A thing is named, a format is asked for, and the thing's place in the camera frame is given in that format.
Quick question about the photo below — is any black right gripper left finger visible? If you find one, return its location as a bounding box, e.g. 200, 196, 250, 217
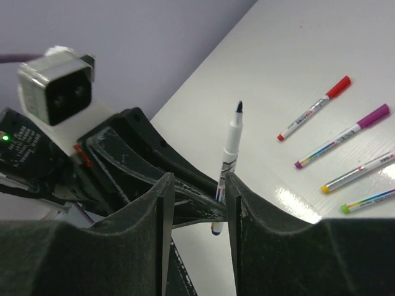
1, 173, 175, 295

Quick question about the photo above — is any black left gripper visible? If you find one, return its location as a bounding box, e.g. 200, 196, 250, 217
1, 107, 226, 222

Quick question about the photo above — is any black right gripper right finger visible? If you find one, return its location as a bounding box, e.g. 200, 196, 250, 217
226, 173, 394, 295

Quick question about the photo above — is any green whiteboard marker pen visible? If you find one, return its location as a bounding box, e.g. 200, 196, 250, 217
340, 189, 394, 214

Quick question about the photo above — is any magenta whiteboard marker pen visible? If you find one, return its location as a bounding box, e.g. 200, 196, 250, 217
294, 123, 362, 170

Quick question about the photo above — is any blue whiteboard marker pen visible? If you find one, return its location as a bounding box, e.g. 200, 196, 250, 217
210, 100, 244, 237

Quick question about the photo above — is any red whiteboard marker pen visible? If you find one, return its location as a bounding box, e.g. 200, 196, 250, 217
277, 95, 330, 142

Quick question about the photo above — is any yellow whiteboard marker pen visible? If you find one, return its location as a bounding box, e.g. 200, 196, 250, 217
320, 150, 394, 194

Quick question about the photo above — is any magenta pen cap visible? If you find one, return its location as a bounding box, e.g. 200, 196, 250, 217
357, 104, 390, 129

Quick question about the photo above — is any red pen cap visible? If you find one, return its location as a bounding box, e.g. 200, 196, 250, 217
326, 75, 351, 99

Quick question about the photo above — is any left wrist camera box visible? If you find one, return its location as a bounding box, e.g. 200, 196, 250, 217
17, 46, 96, 126

